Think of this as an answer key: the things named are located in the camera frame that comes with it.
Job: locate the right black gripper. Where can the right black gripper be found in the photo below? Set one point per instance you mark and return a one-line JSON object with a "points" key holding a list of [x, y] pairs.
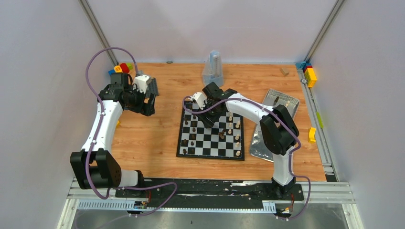
{"points": [[208, 120]]}

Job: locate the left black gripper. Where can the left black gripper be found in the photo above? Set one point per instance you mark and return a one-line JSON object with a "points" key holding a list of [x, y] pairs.
{"points": [[144, 103]]}

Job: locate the black white chessboard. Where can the black white chessboard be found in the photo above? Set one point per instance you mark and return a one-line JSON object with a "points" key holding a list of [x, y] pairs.
{"points": [[201, 142]]}

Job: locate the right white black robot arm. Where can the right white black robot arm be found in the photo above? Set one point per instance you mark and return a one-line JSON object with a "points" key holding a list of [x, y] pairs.
{"points": [[279, 132]]}

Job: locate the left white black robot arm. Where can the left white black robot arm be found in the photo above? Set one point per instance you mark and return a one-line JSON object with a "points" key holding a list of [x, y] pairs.
{"points": [[93, 165]]}

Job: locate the dark fallen chess piece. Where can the dark fallen chess piece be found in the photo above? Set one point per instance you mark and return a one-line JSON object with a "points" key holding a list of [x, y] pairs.
{"points": [[221, 135]]}

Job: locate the grey lego baseplate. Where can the grey lego baseplate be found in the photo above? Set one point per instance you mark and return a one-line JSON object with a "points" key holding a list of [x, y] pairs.
{"points": [[154, 87]]}

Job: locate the colourful toy blocks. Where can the colourful toy blocks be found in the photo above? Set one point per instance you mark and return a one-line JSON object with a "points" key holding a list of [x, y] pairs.
{"points": [[122, 68]]}

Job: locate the silver metal tray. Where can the silver metal tray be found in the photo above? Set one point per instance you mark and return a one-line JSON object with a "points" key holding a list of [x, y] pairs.
{"points": [[258, 148]]}

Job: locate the clear plastic container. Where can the clear plastic container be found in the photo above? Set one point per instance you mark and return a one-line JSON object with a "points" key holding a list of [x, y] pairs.
{"points": [[275, 98]]}

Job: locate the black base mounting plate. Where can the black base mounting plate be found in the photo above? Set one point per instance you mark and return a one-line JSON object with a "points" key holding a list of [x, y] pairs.
{"points": [[197, 193]]}

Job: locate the small wooden block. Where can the small wooden block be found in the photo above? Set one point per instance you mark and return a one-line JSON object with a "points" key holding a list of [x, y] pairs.
{"points": [[284, 71]]}

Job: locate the yellow plastic piece right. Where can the yellow plastic piece right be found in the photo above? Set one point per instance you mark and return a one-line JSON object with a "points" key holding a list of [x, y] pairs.
{"points": [[312, 135]]}

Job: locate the stacked lego bricks right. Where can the stacked lego bricks right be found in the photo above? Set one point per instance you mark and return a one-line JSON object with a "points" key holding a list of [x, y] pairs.
{"points": [[309, 73]]}

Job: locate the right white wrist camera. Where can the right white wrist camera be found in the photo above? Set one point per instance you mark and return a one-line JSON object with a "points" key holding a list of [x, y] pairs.
{"points": [[200, 98]]}

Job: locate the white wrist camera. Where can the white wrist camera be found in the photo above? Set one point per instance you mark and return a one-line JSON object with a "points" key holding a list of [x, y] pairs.
{"points": [[140, 83], [200, 98]]}

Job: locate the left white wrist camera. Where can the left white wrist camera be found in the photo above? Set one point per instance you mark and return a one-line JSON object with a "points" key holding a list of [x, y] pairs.
{"points": [[140, 83]]}

